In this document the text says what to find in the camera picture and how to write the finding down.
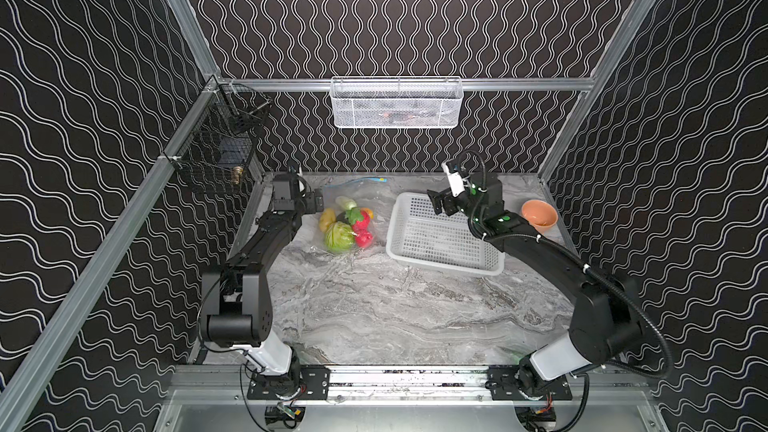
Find red strawberry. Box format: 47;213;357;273
350;208;371;232
355;230;374;249

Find black wire wall basket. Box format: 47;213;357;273
172;84;273;197

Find orange ceramic cup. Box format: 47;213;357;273
521;199;559;232

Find yellow potato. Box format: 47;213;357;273
318;208;337;234

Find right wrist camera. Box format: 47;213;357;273
441;160;470;197

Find green cabbage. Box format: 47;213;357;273
324;222;356;254

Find white wire wall basket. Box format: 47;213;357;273
329;76;464;129

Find white plastic perforated basket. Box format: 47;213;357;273
386;192;505;276

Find red strawberry front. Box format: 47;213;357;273
355;230;374;249

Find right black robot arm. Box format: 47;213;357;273
427;167;674;397

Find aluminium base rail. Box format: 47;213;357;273
170;363;649;407

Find clear zip top bag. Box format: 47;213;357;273
313;176;388;255

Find brass fitting in basket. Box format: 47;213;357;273
230;166;244;187

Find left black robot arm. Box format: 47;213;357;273
197;172;324;399

